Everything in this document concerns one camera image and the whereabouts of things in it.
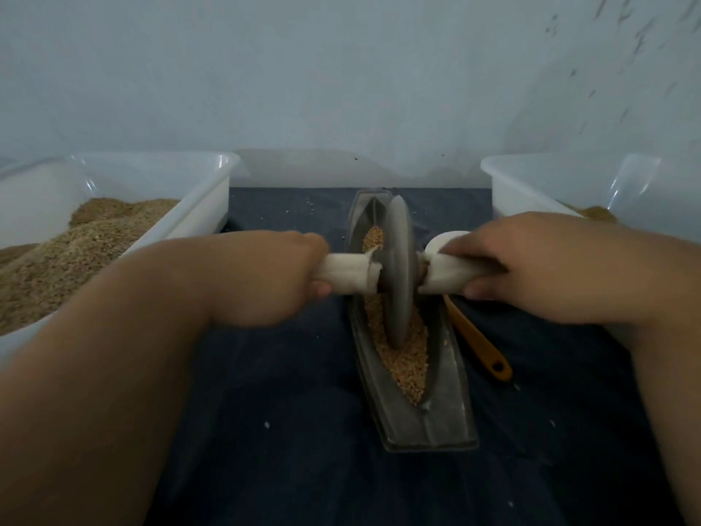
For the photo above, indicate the person's left hand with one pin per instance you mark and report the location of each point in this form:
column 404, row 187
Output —
column 263, row 279

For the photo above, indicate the person's right hand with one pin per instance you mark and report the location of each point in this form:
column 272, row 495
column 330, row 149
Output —
column 564, row 268

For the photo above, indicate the person's left thumb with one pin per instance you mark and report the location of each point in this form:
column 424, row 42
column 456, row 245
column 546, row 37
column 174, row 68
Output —
column 321, row 290

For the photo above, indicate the person's right thumb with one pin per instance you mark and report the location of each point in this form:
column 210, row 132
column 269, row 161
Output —
column 484, row 289

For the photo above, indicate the person's left forearm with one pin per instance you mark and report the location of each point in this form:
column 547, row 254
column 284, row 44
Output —
column 93, row 377

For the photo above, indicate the person's right forearm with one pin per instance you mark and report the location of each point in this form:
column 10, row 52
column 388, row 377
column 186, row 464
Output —
column 676, row 345

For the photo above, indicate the orange spoon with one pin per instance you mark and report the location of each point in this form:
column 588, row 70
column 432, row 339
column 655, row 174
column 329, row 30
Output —
column 482, row 345

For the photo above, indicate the brown grain in trough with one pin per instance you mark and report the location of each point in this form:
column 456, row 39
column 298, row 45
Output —
column 408, row 361

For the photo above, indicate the white plastic tub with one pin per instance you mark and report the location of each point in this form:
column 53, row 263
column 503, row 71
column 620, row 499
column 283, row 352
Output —
column 526, row 186
column 180, row 180

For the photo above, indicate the boat-shaped metal grinding trough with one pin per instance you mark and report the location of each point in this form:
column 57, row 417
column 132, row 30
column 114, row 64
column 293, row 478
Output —
column 432, row 410

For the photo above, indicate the heap of brown grain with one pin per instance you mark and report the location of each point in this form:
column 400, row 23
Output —
column 594, row 214
column 65, row 257

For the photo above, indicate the dark blue cloth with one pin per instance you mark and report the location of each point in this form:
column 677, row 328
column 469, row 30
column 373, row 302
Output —
column 285, row 421

